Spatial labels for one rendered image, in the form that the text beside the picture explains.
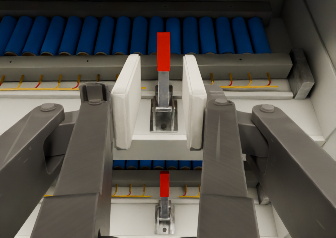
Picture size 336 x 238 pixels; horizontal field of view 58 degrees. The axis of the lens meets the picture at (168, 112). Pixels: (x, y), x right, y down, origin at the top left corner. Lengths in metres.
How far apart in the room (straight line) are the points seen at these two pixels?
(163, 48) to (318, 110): 0.17
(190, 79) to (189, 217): 0.33
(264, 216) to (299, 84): 0.22
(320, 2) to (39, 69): 0.30
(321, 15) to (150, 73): 0.18
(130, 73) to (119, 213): 0.33
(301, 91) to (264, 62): 0.05
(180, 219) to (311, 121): 0.23
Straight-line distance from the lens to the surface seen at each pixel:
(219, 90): 0.16
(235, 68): 0.34
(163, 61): 0.28
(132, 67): 0.17
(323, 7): 0.36
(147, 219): 0.46
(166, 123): 0.30
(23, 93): 0.36
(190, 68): 0.17
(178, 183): 0.46
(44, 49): 0.37
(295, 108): 0.34
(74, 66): 0.34
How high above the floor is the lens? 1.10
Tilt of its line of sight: 39 degrees down
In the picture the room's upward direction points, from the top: straight up
